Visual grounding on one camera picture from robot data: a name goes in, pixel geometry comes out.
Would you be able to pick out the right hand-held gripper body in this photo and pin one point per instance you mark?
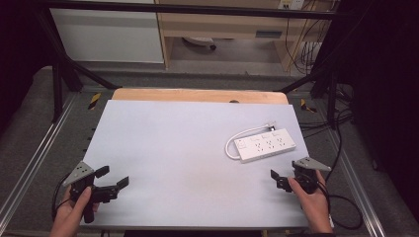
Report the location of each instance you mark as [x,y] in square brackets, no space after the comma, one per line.
[306,174]

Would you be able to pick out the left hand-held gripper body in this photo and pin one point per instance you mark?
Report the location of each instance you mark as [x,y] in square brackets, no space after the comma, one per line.
[86,184]

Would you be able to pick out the white power strip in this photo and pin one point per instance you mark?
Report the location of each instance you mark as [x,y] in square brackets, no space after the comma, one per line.
[265,145]

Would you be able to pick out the person's right hand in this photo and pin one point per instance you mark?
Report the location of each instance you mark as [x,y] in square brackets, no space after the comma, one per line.
[313,204]

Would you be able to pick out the person's left hand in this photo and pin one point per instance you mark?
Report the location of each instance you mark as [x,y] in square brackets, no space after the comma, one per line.
[70,215]

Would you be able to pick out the white power strip plug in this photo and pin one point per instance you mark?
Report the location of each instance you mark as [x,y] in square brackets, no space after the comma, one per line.
[271,126]

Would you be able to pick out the white table mat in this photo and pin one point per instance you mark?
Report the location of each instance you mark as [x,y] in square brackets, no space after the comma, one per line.
[184,158]

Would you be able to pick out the white cabinet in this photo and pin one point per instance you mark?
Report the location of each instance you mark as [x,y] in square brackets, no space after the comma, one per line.
[108,36]

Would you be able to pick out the office chair caster base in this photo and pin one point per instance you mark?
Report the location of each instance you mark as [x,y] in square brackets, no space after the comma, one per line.
[201,41]

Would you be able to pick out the light wooden desk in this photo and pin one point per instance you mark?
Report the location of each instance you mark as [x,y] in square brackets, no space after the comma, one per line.
[227,26]

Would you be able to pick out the aluminium floor rail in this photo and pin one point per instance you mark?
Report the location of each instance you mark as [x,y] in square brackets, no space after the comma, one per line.
[33,158]
[357,184]

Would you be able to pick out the black metal frame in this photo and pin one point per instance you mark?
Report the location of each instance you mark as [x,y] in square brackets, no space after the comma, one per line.
[59,65]

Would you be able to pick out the white wall socket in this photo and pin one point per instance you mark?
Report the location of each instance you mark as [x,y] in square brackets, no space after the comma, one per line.
[291,4]

